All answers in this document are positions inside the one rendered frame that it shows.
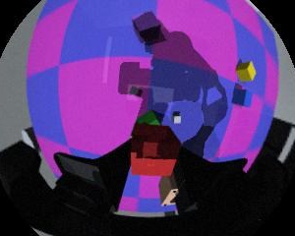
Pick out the red block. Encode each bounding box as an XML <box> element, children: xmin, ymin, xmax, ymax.
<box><xmin>131</xmin><ymin>123</ymin><xmax>182</xmax><ymax>176</ymax></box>

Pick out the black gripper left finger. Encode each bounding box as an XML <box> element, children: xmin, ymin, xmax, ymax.
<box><xmin>53</xmin><ymin>138</ymin><xmax>132</xmax><ymax>212</ymax></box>

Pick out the small white cube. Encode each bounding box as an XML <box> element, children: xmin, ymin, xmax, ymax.
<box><xmin>172</xmin><ymin>115</ymin><xmax>182</xmax><ymax>123</ymax></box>

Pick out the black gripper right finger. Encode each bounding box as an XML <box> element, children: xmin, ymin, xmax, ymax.
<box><xmin>172</xmin><ymin>146</ymin><xmax>247</xmax><ymax>212</ymax></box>

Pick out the blue block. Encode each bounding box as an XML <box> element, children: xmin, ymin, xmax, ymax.
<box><xmin>231</xmin><ymin>88</ymin><xmax>253</xmax><ymax>107</ymax></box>

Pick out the yellow cube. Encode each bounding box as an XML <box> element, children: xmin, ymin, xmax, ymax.
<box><xmin>235</xmin><ymin>62</ymin><xmax>257</xmax><ymax>82</ymax></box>

